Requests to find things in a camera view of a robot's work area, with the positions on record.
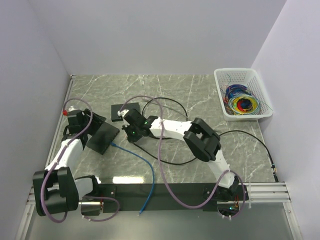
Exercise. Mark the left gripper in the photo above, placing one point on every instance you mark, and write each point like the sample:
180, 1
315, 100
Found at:
97, 120

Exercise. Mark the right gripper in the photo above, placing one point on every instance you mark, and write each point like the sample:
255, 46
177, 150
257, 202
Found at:
133, 139

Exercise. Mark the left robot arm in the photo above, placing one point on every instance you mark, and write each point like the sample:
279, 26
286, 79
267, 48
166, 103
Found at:
55, 190

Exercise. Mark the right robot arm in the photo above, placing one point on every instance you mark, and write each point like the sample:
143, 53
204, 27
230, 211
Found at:
201, 139

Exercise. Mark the black base beam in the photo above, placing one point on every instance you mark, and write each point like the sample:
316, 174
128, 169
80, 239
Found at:
133, 196

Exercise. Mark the white plastic basket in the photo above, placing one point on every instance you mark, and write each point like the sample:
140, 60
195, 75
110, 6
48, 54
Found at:
242, 94

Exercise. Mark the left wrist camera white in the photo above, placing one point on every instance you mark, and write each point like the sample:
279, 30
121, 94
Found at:
66, 110

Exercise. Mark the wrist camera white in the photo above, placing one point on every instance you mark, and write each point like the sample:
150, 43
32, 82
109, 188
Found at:
66, 110
122, 113

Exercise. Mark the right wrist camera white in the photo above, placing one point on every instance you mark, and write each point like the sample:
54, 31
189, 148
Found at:
122, 113

